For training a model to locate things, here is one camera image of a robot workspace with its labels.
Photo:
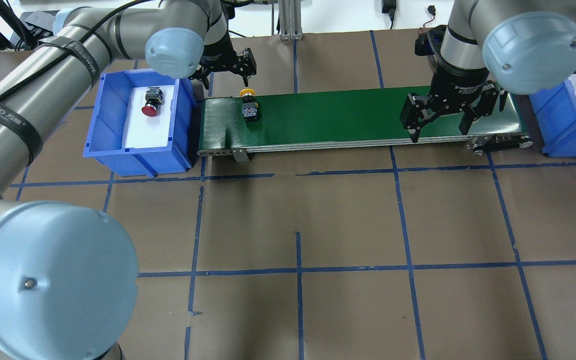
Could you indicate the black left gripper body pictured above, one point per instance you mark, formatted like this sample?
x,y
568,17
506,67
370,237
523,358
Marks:
x,y
219,51

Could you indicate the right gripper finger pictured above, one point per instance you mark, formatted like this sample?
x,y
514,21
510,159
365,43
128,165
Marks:
x,y
484,108
417,112

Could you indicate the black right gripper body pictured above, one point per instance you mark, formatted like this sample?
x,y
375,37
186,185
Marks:
x,y
457,86

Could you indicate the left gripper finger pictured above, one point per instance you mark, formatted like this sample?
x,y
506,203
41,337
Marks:
x,y
205,79
246,66

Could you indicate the yellow mushroom push button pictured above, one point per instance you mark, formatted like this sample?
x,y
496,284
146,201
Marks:
x,y
249,106

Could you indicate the red mushroom push button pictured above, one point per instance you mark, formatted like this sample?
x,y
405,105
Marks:
x,y
153,99

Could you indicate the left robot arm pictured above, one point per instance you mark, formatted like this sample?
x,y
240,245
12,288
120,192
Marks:
x,y
160,217

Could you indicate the green conveyor belt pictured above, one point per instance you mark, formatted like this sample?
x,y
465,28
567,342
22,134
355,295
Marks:
x,y
346,119

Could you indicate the white foam pad in bin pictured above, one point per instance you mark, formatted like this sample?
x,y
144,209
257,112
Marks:
x,y
141,131

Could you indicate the black power adapter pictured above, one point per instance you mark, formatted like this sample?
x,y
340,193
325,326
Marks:
x,y
389,7

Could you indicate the blue bin left side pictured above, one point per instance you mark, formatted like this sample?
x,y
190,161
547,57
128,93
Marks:
x,y
104,136

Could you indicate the aluminium frame post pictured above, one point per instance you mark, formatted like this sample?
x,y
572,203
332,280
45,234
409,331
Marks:
x,y
290,20

